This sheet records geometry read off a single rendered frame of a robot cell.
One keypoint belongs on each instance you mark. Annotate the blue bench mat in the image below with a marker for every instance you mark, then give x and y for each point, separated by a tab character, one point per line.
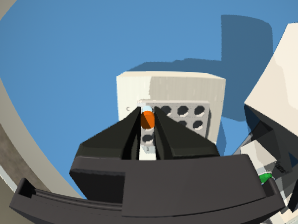
59	60

